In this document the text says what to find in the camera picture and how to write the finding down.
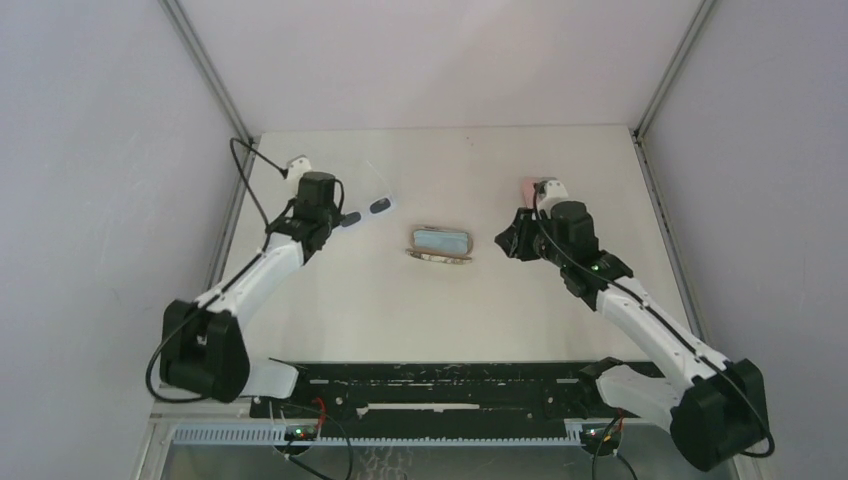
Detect light blue cloth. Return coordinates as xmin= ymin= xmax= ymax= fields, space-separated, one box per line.
xmin=412 ymin=229 xmax=473 ymax=256

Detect right black camera cable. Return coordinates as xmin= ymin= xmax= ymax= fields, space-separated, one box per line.
xmin=531 ymin=182 xmax=776 ymax=460

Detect black camera cable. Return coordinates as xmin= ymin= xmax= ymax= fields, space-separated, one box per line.
xmin=531 ymin=182 xmax=776 ymax=460
xmin=144 ymin=137 xmax=346 ymax=405

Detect aluminium frame rail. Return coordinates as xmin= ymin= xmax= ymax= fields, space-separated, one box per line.
xmin=148 ymin=377 xmax=753 ymax=448

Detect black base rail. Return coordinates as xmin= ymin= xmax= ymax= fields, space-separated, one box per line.
xmin=249 ymin=361 xmax=618 ymax=441

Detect white sunglasses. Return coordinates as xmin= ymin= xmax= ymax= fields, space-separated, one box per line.
xmin=341 ymin=159 xmax=397 ymax=230

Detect patterned glasses case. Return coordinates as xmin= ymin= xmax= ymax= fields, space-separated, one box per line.
xmin=405 ymin=225 xmax=474 ymax=265

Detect pink glasses case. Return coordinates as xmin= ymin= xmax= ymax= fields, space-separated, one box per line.
xmin=521 ymin=177 xmax=539 ymax=208

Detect left black camera cable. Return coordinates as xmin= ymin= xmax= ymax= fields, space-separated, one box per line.
xmin=144 ymin=137 xmax=346 ymax=405

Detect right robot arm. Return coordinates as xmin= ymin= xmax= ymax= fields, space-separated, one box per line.
xmin=495 ymin=200 xmax=776 ymax=471

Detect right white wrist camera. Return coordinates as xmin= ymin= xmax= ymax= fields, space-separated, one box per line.
xmin=535 ymin=178 xmax=570 ymax=214

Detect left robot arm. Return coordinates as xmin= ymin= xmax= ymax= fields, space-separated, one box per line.
xmin=145 ymin=171 xmax=345 ymax=403

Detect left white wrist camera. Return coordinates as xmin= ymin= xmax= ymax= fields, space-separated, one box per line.
xmin=285 ymin=155 xmax=313 ymax=185

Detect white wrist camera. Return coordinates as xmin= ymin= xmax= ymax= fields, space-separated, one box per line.
xmin=535 ymin=178 xmax=570 ymax=214
xmin=285 ymin=155 xmax=313 ymax=185

